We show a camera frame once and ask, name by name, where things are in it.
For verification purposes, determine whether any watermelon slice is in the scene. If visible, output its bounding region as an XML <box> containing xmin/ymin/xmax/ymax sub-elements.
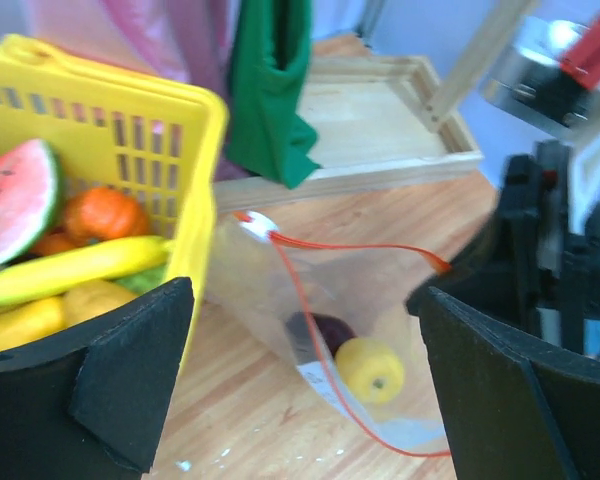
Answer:
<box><xmin>0</xmin><ymin>139</ymin><xmax>64</xmax><ymax>265</ymax></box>

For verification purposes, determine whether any clear zip top bag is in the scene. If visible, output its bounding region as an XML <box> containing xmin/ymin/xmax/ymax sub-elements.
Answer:
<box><xmin>207</xmin><ymin>211</ymin><xmax>449</xmax><ymax>457</ymax></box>

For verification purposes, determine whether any green shirt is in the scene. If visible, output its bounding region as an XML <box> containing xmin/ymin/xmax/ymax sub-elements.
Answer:
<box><xmin>226</xmin><ymin>1</ymin><xmax>319</xmax><ymax>189</ymax></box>

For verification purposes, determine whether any yellow plastic basket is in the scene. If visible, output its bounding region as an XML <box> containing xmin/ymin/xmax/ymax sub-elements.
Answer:
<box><xmin>0</xmin><ymin>33</ymin><xmax>230</xmax><ymax>321</ymax></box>

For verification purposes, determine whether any yellow lemon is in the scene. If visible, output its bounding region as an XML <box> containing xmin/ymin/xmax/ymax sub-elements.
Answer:
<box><xmin>0</xmin><ymin>280</ymin><xmax>138</xmax><ymax>352</ymax></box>

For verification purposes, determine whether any yellow banana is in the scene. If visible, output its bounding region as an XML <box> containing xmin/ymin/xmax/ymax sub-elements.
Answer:
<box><xmin>0</xmin><ymin>235</ymin><xmax>175</xmax><ymax>307</ymax></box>

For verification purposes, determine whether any pink shirt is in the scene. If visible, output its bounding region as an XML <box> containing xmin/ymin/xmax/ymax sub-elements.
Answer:
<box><xmin>27</xmin><ymin>0</ymin><xmax>251</xmax><ymax>181</ymax></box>

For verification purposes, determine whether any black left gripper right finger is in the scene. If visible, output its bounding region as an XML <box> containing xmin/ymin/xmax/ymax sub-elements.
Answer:
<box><xmin>419</xmin><ymin>288</ymin><xmax>600</xmax><ymax>480</ymax></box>

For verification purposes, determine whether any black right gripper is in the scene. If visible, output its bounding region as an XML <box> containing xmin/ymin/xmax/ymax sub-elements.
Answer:
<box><xmin>405</xmin><ymin>140</ymin><xmax>600</xmax><ymax>354</ymax></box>

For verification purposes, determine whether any green cabbage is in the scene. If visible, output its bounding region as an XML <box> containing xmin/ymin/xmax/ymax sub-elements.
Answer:
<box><xmin>115</xmin><ymin>264</ymin><xmax>166</xmax><ymax>295</ymax></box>

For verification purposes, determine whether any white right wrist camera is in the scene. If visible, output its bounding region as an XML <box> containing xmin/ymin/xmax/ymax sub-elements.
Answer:
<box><xmin>480</xmin><ymin>13</ymin><xmax>600</xmax><ymax>152</ymax></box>

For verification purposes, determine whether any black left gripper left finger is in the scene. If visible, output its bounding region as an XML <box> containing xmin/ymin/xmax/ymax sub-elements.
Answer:
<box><xmin>0</xmin><ymin>277</ymin><xmax>195</xmax><ymax>479</ymax></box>

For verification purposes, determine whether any wooden clothes rack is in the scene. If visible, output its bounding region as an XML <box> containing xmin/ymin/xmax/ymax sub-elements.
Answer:
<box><xmin>214</xmin><ymin>1</ymin><xmax>536</xmax><ymax>211</ymax></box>

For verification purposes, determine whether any orange pumpkin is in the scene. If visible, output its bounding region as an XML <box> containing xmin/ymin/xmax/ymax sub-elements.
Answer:
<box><xmin>30</xmin><ymin>187</ymin><xmax>150</xmax><ymax>256</ymax></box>

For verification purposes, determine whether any yellow apple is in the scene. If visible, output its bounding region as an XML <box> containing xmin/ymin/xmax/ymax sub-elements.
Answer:
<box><xmin>335</xmin><ymin>337</ymin><xmax>405</xmax><ymax>405</ymax></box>

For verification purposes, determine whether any dark red apple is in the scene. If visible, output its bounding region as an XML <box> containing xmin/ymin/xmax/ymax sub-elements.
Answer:
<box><xmin>285</xmin><ymin>312</ymin><xmax>356</xmax><ymax>363</ymax></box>

